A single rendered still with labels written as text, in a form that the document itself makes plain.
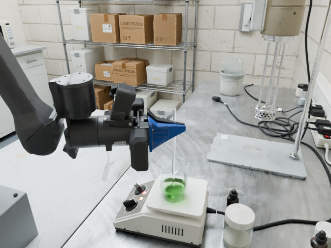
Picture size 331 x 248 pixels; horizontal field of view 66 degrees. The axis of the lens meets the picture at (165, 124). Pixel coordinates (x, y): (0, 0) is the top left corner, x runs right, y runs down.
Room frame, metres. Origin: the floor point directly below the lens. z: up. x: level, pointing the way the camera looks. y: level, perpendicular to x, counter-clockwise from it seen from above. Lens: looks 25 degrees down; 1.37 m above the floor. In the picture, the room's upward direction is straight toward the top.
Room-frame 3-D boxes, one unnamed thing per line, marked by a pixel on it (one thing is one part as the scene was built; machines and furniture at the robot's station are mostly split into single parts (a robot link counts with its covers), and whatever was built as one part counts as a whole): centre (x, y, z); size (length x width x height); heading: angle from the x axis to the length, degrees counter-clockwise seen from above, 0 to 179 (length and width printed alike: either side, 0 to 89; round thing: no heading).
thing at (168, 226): (0.46, 0.00, 0.94); 0.22 x 0.13 x 0.08; 75
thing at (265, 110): (0.75, -0.32, 1.17); 0.07 x 0.07 x 0.25
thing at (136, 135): (0.42, 0.08, 1.16); 0.19 x 0.08 x 0.06; 6
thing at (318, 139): (0.98, -0.63, 0.92); 0.40 x 0.06 x 0.04; 160
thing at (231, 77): (1.41, -0.37, 1.01); 0.14 x 0.14 x 0.21
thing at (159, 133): (0.41, 0.00, 1.16); 0.07 x 0.04 x 0.06; 96
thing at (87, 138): (0.41, 0.15, 1.16); 0.07 x 0.06 x 0.09; 96
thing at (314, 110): (1.00, -0.63, 0.95); 0.07 x 0.04 x 0.02; 70
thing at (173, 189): (0.44, -0.02, 1.03); 0.07 x 0.06 x 0.08; 158
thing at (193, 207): (0.45, -0.03, 0.98); 0.12 x 0.12 x 0.01; 75
